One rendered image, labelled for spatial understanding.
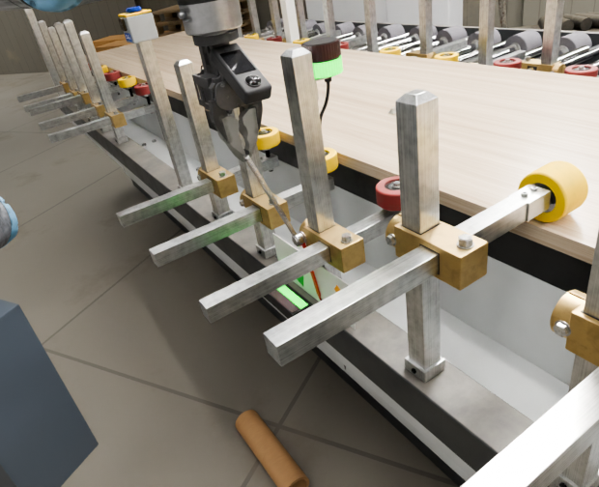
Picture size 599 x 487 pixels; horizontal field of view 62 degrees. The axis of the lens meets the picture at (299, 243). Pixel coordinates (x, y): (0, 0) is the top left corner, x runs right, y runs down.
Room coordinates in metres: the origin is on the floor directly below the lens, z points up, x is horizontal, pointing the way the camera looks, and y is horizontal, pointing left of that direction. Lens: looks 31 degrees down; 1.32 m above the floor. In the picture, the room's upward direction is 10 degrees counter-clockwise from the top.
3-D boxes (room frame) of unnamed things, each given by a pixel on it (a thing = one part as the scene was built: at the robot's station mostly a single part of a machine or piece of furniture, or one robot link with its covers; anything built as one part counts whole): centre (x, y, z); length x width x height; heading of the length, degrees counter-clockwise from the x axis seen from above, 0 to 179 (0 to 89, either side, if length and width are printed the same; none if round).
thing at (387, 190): (0.82, -0.20, 0.85); 0.08 x 0.08 x 0.11
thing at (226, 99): (0.85, 0.07, 1.15); 0.09 x 0.08 x 0.12; 29
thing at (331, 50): (0.81, -0.09, 1.17); 0.06 x 0.06 x 0.02
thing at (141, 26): (1.45, 0.32, 1.18); 0.07 x 0.07 x 0.08; 28
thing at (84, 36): (2.11, 0.67, 0.90); 0.03 x 0.03 x 0.48; 28
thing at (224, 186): (1.21, 0.18, 0.82); 0.13 x 0.06 x 0.05; 28
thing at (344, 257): (0.77, -0.06, 0.84); 0.13 x 0.06 x 0.05; 28
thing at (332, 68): (0.81, -0.09, 1.14); 0.06 x 0.06 x 0.02
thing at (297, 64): (0.79, -0.04, 0.94); 0.03 x 0.03 x 0.48; 28
